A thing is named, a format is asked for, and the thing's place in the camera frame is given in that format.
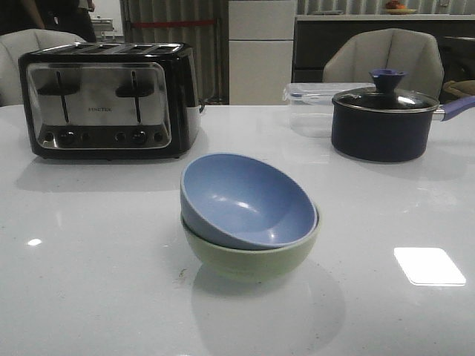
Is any blue bowl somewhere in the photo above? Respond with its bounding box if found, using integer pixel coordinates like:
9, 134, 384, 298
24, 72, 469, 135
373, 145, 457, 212
180, 153, 318, 250

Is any green bowl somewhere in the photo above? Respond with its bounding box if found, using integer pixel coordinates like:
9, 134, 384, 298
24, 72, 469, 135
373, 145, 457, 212
181, 220, 320, 283

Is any clear plastic food container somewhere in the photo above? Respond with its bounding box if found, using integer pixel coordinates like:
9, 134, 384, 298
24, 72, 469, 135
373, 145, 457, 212
283, 82, 375, 138

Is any dark blue saucepan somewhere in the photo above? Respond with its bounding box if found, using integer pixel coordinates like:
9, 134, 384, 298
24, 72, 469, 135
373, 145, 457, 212
331, 96, 474, 162

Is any white cabinet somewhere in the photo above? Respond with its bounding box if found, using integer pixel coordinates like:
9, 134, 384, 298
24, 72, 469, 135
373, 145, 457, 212
229, 1, 297, 105

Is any dark sideboard counter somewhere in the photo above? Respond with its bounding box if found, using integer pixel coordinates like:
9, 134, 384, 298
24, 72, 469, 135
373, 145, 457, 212
292, 14, 474, 82

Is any glass pot lid blue knob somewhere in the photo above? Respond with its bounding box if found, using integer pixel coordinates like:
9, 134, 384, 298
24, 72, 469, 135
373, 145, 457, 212
332, 68, 439, 112

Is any black and steel toaster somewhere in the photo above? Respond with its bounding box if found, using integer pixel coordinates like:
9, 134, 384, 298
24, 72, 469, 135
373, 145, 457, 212
19, 42, 203, 159

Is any beige chair right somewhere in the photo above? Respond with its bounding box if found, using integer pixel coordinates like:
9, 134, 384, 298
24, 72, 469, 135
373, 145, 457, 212
322, 28, 444, 99

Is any beige chair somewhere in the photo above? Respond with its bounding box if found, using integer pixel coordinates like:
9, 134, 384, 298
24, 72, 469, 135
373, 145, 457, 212
322, 28, 444, 99
1, 29, 85, 106

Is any person in dark clothes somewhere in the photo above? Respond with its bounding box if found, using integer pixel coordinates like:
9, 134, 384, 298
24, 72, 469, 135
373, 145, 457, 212
1, 1, 96, 42

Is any fruit bowl on counter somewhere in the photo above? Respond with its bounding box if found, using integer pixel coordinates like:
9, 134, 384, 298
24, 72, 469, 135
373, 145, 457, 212
384, 0, 417, 15

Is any beige chair left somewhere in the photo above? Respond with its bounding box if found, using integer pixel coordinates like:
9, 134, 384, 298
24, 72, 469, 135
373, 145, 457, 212
1, 29, 85, 106

